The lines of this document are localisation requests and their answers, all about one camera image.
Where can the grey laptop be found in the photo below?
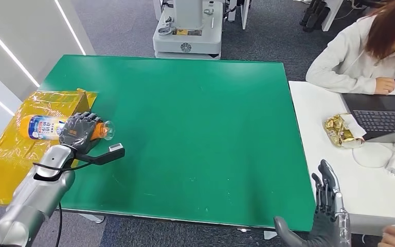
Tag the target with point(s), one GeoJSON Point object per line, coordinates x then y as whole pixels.
{"type": "Point", "coordinates": [381, 117]}

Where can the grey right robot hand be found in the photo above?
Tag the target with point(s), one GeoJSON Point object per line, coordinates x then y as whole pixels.
{"type": "Point", "coordinates": [327, 228]}

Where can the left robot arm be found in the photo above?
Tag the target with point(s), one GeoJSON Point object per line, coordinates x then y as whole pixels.
{"type": "Point", "coordinates": [37, 194]}

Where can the yellow plastic sheet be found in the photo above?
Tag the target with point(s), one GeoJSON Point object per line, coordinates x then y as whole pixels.
{"type": "Point", "coordinates": [3, 170]}

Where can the gold foil snack packet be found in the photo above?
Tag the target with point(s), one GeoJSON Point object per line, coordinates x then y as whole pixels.
{"type": "Point", "coordinates": [337, 131]}

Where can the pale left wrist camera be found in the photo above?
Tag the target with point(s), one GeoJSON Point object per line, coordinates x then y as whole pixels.
{"type": "Point", "coordinates": [107, 155]}

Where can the person in white hoodie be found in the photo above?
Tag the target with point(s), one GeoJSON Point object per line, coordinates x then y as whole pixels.
{"type": "Point", "coordinates": [347, 58]}

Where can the orange bottle with clear cap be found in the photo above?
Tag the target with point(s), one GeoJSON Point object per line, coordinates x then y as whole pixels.
{"type": "Point", "coordinates": [42, 128]}

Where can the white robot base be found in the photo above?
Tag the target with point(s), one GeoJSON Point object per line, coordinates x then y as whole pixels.
{"type": "Point", "coordinates": [187, 37]}

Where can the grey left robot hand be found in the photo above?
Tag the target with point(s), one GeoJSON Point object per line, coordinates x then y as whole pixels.
{"type": "Point", "coordinates": [78, 131]}

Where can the black bags under desk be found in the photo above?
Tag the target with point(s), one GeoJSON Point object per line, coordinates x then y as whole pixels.
{"type": "Point", "coordinates": [313, 15]}

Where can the white furniture legs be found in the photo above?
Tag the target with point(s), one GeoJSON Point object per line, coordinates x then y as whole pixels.
{"type": "Point", "coordinates": [244, 12]}

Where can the white desk leg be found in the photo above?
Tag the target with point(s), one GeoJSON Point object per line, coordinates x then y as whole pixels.
{"type": "Point", "coordinates": [332, 13]}

